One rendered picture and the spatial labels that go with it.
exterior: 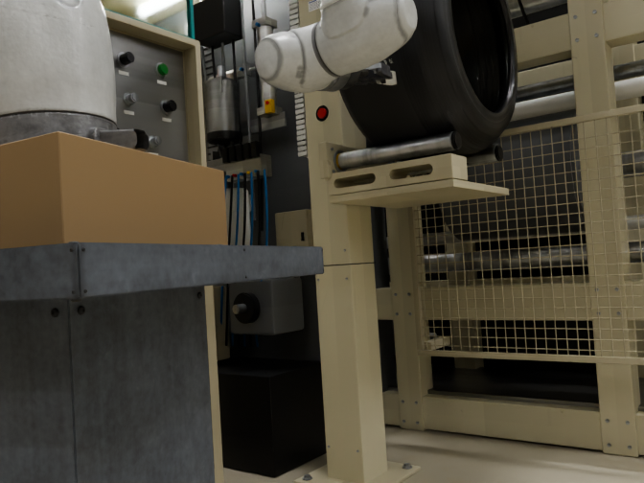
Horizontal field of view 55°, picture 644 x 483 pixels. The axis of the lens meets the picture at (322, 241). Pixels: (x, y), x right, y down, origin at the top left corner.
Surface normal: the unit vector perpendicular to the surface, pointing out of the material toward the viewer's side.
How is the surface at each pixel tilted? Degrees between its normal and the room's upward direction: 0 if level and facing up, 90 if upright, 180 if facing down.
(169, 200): 90
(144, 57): 90
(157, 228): 90
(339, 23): 111
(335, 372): 90
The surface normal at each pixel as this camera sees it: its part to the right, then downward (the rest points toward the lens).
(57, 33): 0.55, -0.14
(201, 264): 0.94, -0.07
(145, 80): 0.80, -0.07
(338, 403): -0.60, 0.00
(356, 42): -0.40, 0.55
